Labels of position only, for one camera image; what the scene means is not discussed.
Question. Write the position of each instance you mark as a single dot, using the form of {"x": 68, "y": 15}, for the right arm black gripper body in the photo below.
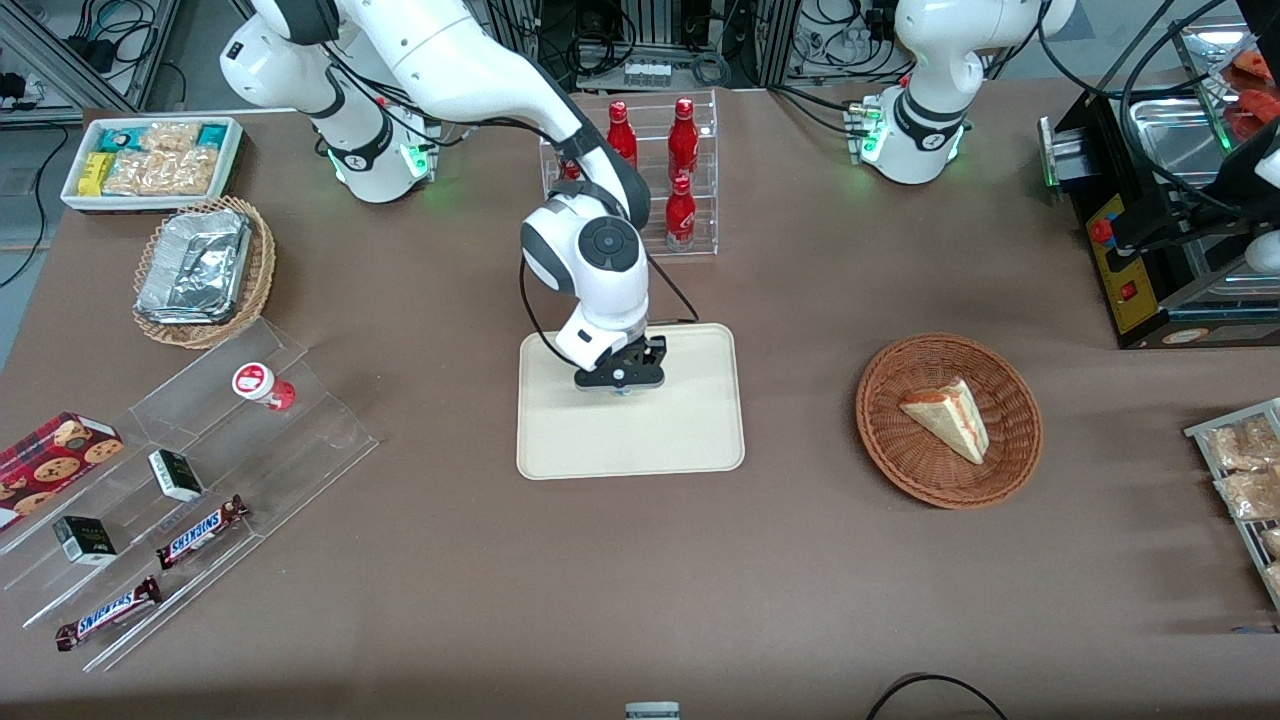
{"x": 651, "y": 352}

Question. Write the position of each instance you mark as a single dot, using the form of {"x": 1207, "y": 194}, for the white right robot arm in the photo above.
{"x": 450, "y": 60}

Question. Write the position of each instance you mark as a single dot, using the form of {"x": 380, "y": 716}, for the cream plastic tray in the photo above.
{"x": 640, "y": 440}

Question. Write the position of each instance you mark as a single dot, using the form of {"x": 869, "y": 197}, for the red white gum bottle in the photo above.
{"x": 262, "y": 385}

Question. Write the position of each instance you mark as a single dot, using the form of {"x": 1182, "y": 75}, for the red cola bottle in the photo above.
{"x": 680, "y": 218}
{"x": 683, "y": 135}
{"x": 622, "y": 140}
{"x": 572, "y": 169}

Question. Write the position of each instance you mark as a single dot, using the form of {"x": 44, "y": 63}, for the clear acrylic bottle rack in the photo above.
{"x": 705, "y": 170}

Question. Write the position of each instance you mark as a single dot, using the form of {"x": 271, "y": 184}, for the round brown wicker basket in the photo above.
{"x": 890, "y": 450}

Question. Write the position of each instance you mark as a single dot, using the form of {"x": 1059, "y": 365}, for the wrapped triangle sandwich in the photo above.
{"x": 950, "y": 415}

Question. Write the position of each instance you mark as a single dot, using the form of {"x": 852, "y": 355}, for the clear acrylic stepped display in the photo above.
{"x": 300, "y": 440}

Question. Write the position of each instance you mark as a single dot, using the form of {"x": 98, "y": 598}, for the small grey device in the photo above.
{"x": 652, "y": 711}

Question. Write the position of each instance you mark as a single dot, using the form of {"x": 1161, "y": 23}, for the oval tan wicker basket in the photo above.
{"x": 262, "y": 270}

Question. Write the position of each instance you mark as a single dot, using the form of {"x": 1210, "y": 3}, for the stacked foil containers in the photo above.
{"x": 195, "y": 265}

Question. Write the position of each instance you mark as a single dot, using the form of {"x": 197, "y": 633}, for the snickers bar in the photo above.
{"x": 200, "y": 532}
{"x": 108, "y": 613}

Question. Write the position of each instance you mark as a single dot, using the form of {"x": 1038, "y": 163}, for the small dark green box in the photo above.
{"x": 84, "y": 540}
{"x": 176, "y": 476}

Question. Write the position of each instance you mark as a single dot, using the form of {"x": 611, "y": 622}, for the teal snack pack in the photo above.
{"x": 120, "y": 137}
{"x": 213, "y": 135}

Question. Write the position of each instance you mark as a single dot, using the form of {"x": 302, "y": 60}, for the bagged rice crackers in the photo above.
{"x": 170, "y": 135}
{"x": 165, "y": 172}

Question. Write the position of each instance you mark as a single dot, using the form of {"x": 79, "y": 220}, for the yellow snack pack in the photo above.
{"x": 95, "y": 173}

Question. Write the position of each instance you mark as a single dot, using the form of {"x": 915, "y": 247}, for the white plastic snack bin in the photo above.
{"x": 72, "y": 195}

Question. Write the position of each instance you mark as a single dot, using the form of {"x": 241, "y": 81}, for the red cookie box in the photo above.
{"x": 50, "y": 460}

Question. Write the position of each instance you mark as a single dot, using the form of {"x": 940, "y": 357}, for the bagged bread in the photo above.
{"x": 1272, "y": 542}
{"x": 1252, "y": 495}
{"x": 1240, "y": 442}
{"x": 1275, "y": 580}

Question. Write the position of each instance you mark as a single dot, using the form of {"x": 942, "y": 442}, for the blue tape strip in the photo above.
{"x": 1258, "y": 630}

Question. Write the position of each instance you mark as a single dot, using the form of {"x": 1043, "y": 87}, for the aluminium frame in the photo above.
{"x": 70, "y": 65}

